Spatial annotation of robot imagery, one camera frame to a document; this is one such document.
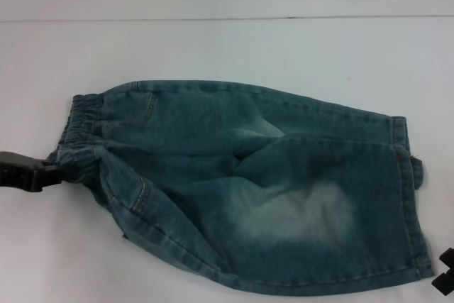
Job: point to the blue denim shorts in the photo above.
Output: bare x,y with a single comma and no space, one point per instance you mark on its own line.
230,193

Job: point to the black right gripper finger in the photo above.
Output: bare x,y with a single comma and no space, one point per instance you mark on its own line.
445,279
449,251

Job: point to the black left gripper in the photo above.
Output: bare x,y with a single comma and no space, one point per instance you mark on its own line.
17,171

